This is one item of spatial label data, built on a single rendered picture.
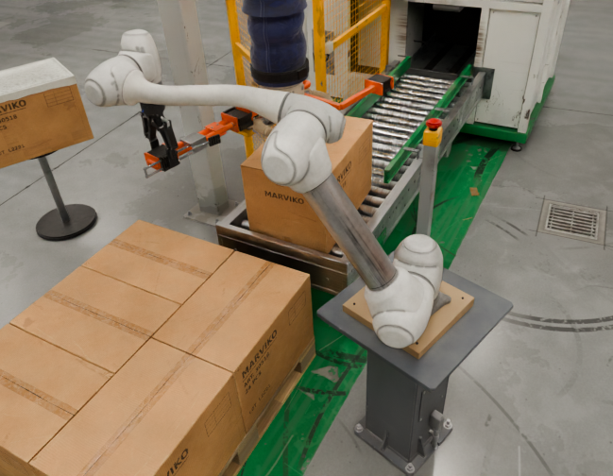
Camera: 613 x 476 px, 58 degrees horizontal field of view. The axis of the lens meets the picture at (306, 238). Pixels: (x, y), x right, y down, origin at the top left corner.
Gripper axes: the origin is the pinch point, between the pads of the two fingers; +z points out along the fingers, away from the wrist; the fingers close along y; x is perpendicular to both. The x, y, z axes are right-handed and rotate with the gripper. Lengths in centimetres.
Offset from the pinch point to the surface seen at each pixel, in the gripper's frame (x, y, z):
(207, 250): -26, 26, 72
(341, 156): -78, -14, 32
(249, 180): -47, 13, 39
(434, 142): -111, -40, 31
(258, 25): -49, 0, -30
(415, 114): -202, 25, 72
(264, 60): -49, -2, -18
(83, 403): 58, -5, 72
